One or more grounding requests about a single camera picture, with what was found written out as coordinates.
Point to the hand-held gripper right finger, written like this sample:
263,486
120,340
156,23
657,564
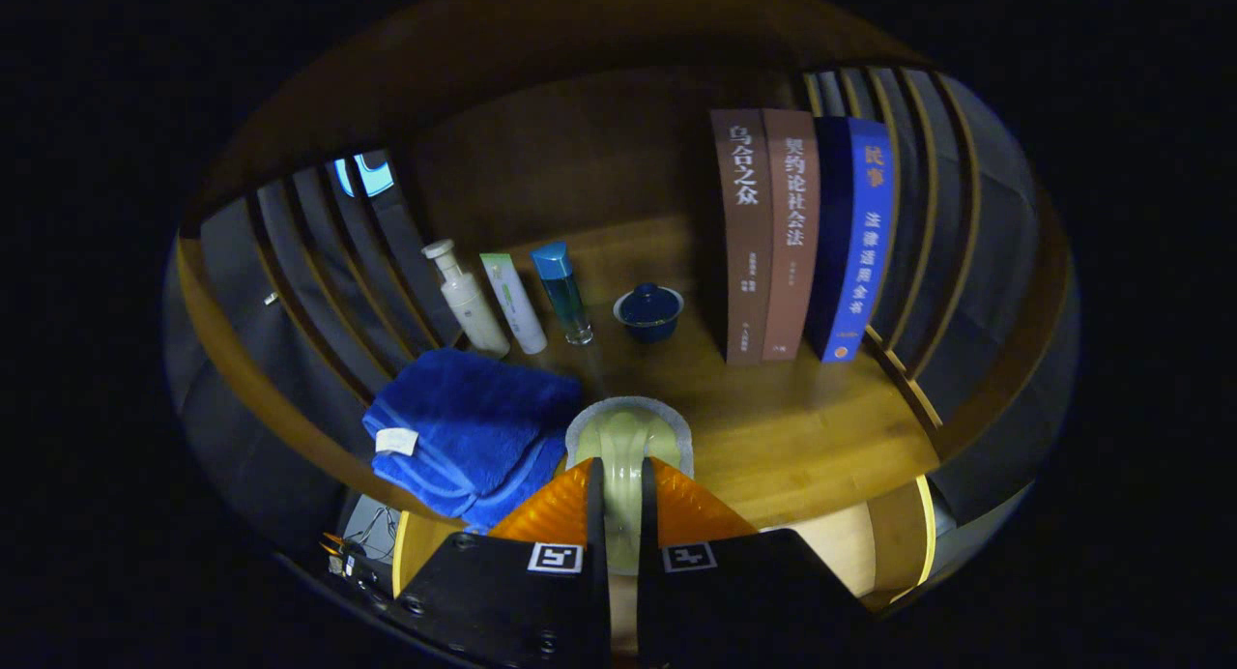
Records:
715,601

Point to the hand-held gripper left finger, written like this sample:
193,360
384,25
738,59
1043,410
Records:
541,601

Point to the wooden countertop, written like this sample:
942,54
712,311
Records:
773,427

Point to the wooden cabinet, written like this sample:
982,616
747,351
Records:
541,166

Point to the blue folded towel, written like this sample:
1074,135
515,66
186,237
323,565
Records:
464,418

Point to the blue lidded tea cup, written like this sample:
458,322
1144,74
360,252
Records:
648,313

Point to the white green tube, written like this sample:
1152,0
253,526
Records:
513,306

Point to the white pump bottle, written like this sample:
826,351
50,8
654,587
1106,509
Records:
469,304

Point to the teal glass bottle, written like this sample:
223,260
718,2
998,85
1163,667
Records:
563,292

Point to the dark brown book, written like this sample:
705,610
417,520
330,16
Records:
746,244

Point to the reddish brown book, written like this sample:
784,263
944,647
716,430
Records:
794,244

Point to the blue book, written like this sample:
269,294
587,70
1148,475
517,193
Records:
858,244

